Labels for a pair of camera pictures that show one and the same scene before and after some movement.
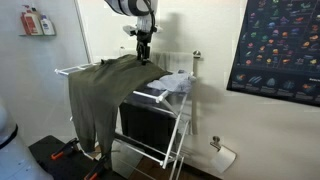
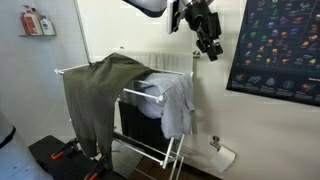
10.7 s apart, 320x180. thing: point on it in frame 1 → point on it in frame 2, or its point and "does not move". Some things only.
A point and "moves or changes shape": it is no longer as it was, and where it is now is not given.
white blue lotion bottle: [47, 26] does not move
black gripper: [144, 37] → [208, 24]
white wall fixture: [223, 159] does not move
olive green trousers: [98, 91] moves or changes shape
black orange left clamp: [68, 148] does not move
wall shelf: [43, 34] does not move
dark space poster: [278, 51] does not move
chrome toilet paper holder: [216, 141] does not move
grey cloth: [180, 82] moves or changes shape
